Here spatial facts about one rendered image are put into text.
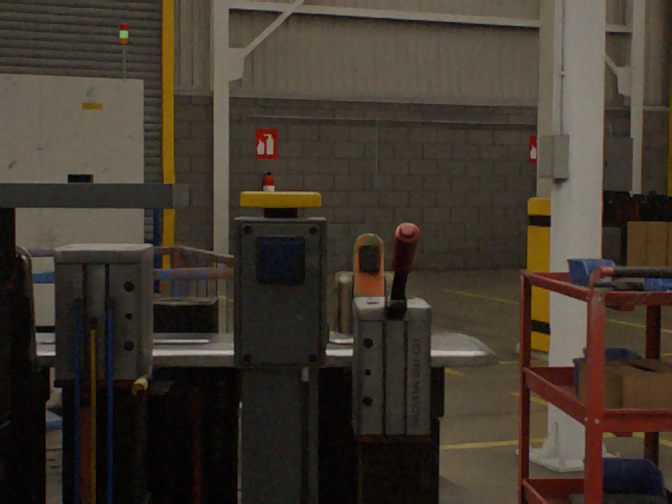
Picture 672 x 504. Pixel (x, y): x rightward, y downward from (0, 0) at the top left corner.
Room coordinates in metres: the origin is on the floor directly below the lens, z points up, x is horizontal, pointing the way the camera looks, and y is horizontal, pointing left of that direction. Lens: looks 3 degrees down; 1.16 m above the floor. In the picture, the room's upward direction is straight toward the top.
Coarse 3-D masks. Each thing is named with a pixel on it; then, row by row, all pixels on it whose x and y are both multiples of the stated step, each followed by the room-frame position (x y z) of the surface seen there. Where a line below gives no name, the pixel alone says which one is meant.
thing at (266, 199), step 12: (252, 192) 0.88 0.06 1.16; (264, 192) 0.88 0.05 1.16; (276, 192) 0.88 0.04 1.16; (288, 192) 0.88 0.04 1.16; (300, 192) 0.88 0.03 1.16; (312, 192) 0.88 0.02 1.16; (240, 204) 0.88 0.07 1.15; (252, 204) 0.87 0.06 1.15; (264, 204) 0.87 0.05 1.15; (276, 204) 0.87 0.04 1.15; (288, 204) 0.88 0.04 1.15; (300, 204) 0.88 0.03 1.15; (312, 204) 0.88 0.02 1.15; (264, 216) 0.90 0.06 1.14; (276, 216) 0.89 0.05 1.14; (288, 216) 0.89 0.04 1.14
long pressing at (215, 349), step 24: (48, 336) 1.28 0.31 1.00; (168, 336) 1.28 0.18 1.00; (192, 336) 1.28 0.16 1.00; (216, 336) 1.28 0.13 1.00; (336, 336) 1.29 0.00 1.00; (432, 336) 1.30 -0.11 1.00; (456, 336) 1.30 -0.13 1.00; (48, 360) 1.14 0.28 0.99; (168, 360) 1.14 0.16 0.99; (192, 360) 1.14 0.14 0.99; (216, 360) 1.14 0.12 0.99; (336, 360) 1.15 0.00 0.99; (432, 360) 1.15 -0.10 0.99; (456, 360) 1.15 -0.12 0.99; (480, 360) 1.16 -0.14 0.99
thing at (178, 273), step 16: (32, 256) 4.13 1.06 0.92; (48, 256) 4.15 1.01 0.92; (176, 256) 4.29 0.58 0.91; (192, 256) 4.14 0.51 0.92; (208, 256) 3.95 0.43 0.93; (224, 256) 3.78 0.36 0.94; (48, 272) 3.01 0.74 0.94; (160, 272) 3.12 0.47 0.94; (176, 272) 3.13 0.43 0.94; (192, 272) 3.15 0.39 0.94; (208, 272) 3.17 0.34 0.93; (224, 272) 3.18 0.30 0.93; (176, 288) 4.29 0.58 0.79; (48, 400) 3.33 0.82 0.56; (240, 416) 3.20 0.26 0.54; (48, 448) 3.88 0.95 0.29
